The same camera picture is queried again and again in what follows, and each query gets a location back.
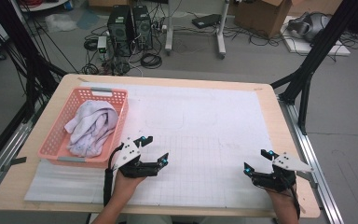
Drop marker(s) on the black flat device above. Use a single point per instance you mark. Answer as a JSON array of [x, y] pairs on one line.
[[206, 20]]

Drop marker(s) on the brown cardboard box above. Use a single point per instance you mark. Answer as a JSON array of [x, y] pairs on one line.
[[317, 6], [105, 2]]

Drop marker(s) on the white foam mat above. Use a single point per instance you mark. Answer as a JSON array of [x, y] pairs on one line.
[[199, 109]]

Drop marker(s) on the black computer tower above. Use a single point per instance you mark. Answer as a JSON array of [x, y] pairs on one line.
[[119, 31], [143, 28]]

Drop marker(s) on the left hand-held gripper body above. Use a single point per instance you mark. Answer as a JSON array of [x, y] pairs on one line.
[[127, 155]]

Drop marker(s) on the clear plastic bag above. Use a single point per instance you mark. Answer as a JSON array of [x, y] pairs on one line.
[[59, 21]]

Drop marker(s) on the white metal stand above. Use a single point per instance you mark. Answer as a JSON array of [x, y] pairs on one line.
[[168, 31]]

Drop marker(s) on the black frame stand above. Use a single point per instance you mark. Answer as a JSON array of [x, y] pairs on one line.
[[21, 40], [323, 40]]

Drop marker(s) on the person's left hand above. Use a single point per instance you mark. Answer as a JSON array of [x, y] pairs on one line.
[[126, 186]]

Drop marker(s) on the grey headset device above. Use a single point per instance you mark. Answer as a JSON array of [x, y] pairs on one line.
[[310, 25]]

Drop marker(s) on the person's right hand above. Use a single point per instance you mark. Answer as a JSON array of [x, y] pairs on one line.
[[281, 200]]

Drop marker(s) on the pink plastic basket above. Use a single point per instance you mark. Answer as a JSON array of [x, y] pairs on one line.
[[56, 146]]

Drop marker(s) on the white round table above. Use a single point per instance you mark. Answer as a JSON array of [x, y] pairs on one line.
[[43, 6]]

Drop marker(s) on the lilac printed towel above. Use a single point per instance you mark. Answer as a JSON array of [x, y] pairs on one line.
[[90, 124]]

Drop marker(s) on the aluminium rail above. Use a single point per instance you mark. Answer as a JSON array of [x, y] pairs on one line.
[[0, 168], [310, 155]]

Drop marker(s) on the small white power box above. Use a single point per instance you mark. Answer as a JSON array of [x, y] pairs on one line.
[[102, 42]]

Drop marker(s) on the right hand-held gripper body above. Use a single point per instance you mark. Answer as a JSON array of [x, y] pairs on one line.
[[276, 180]]

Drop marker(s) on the teal floor sheet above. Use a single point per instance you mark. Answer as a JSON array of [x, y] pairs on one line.
[[88, 18]]

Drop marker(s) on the white floor board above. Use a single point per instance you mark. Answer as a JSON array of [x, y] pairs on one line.
[[298, 46]]

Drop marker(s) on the open cardboard box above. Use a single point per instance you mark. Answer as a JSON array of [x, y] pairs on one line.
[[258, 18]]

